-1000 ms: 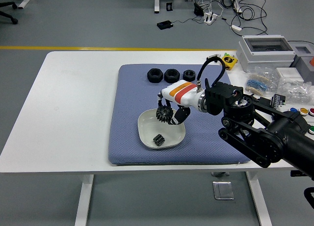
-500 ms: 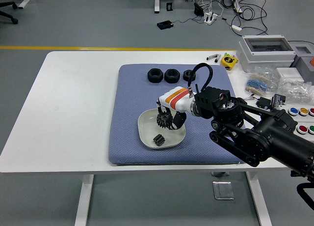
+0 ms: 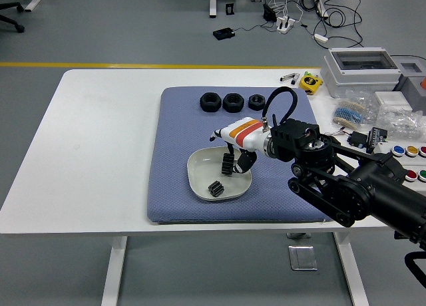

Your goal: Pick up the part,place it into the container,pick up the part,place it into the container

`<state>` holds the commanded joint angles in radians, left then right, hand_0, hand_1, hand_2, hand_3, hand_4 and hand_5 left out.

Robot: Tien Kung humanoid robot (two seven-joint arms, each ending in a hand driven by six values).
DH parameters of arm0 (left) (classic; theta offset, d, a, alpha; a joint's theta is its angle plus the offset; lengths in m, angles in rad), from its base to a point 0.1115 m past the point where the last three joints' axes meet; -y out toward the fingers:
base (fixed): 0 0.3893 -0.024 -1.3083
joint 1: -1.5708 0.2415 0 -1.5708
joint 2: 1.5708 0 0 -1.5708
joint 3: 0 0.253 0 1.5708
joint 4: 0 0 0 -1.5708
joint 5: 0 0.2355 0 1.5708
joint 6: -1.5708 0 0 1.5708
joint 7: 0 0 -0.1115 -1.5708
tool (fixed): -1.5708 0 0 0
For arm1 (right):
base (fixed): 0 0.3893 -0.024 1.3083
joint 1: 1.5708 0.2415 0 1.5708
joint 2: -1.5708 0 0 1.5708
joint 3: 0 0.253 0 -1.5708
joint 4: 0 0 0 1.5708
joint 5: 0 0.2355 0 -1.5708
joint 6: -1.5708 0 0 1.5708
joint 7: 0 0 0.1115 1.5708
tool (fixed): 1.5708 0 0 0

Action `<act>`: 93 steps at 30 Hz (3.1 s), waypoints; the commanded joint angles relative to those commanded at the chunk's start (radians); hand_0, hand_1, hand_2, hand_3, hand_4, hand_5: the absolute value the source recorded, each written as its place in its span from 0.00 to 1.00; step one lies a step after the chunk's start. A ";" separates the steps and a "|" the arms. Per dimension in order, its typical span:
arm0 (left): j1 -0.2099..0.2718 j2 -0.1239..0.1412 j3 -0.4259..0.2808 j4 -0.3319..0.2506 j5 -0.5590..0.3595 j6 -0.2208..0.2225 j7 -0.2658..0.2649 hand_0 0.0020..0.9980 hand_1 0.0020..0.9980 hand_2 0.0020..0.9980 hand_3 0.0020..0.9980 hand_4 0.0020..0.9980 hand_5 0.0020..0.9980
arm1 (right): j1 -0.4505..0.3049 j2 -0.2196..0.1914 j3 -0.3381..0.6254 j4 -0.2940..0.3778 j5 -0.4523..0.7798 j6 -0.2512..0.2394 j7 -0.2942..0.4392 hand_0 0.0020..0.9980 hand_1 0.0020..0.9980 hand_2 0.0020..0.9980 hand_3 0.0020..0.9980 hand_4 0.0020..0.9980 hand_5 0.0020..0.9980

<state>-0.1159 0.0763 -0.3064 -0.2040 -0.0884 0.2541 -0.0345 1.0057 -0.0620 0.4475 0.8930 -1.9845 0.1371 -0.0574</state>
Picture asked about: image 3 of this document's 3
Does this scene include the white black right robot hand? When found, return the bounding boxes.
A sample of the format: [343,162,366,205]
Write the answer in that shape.
[208,117,269,174]

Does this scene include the silver black marker pen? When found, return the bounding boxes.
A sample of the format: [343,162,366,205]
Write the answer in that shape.
[279,73,300,86]

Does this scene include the grey box with orange button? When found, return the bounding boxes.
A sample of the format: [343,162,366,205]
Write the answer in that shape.
[395,61,426,113]

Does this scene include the blue-grey padded mat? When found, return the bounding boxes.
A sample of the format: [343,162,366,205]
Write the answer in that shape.
[146,86,343,226]

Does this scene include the white table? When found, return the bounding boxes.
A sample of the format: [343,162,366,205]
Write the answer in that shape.
[0,69,426,306]

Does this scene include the large black hex nut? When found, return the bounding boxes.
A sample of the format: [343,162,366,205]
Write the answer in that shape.
[222,92,245,113]
[199,92,222,113]

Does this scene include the grey electrical enclosure box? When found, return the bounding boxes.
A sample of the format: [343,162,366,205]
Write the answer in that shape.
[320,47,402,99]

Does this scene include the large steel gear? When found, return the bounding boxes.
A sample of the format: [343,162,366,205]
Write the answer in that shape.
[220,152,237,177]

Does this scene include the small black hex nut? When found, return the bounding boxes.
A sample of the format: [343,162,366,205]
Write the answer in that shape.
[248,94,266,111]

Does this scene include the yellow tape measure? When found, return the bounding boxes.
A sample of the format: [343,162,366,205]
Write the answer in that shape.
[298,71,324,96]

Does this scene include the blue resistor tape strip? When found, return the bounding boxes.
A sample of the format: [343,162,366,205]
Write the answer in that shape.
[332,99,367,127]

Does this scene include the clear plastic bag of parts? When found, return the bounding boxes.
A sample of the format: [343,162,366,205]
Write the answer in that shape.
[375,105,426,141]

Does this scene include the grey panel with coloured buttons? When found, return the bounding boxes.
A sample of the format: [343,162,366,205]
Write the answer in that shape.
[372,142,426,184]

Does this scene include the small black circuit board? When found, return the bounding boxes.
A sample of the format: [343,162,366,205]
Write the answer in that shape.
[365,126,389,154]

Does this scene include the white power strip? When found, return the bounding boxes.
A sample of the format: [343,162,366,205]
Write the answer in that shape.
[276,15,296,34]

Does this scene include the flat clear plastic bag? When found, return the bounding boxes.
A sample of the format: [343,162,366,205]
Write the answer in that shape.
[344,88,379,108]

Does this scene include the white square dish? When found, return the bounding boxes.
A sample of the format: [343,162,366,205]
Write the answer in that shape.
[186,146,253,203]

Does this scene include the small dark gear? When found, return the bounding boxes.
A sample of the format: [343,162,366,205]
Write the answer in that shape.
[208,180,226,199]

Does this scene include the small white box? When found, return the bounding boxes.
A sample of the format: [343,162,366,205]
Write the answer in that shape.
[374,90,409,108]

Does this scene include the metal floor plate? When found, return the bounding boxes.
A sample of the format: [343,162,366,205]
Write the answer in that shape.
[288,245,319,271]

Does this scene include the black servo with wires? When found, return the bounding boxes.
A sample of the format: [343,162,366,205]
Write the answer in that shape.
[327,126,367,150]

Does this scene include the flat black box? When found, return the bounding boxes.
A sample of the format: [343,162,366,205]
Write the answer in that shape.
[212,27,236,41]

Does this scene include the black power adapter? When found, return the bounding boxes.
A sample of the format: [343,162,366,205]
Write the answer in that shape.
[262,3,277,22]

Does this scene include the black office chair base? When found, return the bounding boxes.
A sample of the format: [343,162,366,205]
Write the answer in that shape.
[0,1,26,34]

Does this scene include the black floor cables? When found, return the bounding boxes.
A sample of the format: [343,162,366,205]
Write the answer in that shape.
[299,0,364,49]

